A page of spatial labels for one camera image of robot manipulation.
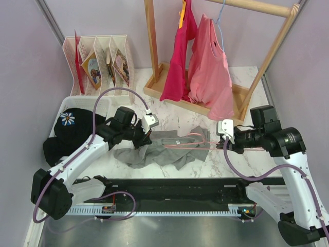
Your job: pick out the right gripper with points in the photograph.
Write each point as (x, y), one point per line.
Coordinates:
(235, 145)

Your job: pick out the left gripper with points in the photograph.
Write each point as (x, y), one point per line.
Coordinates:
(144, 139)

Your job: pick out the grey t-shirt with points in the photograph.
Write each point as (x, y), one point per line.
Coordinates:
(157, 153)

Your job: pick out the pink wire hanger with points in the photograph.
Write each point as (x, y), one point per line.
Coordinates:
(192, 146)

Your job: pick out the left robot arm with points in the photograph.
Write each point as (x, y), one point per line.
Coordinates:
(55, 191)

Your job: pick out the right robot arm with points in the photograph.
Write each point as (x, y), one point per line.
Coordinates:
(305, 219)

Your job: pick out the magenta t-shirt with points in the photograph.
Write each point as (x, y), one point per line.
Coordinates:
(175, 87)

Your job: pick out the pink t-shirt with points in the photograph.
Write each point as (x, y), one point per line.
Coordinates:
(208, 75)

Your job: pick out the orange hanger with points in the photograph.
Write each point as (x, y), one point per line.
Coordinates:
(182, 14)

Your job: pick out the wooden clothes rack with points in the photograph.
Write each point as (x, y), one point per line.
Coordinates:
(241, 95)

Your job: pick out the white laundry basket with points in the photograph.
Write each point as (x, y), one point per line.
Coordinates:
(84, 102)

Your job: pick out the black clothing with daisy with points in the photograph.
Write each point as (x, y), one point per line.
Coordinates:
(73, 127)

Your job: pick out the children's book pink cover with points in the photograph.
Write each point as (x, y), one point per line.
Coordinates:
(120, 65)

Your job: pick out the thin dark book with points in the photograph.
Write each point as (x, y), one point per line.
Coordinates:
(109, 64)

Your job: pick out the white magazine file rack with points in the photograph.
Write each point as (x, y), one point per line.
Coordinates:
(100, 44)

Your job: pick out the children's book yellow cover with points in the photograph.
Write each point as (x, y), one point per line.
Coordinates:
(91, 68)

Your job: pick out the red folder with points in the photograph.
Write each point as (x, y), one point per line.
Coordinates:
(77, 64)

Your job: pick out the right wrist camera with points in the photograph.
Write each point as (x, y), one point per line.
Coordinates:
(225, 129)

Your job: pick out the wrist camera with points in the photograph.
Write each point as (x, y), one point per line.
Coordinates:
(149, 121)
(225, 129)

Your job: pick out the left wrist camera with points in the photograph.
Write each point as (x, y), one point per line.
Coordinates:
(149, 121)

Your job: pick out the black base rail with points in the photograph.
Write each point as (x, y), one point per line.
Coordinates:
(175, 195)

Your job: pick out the white cable duct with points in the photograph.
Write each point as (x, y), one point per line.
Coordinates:
(100, 210)

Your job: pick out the blue wire hanger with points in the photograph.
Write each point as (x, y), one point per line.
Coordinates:
(218, 23)

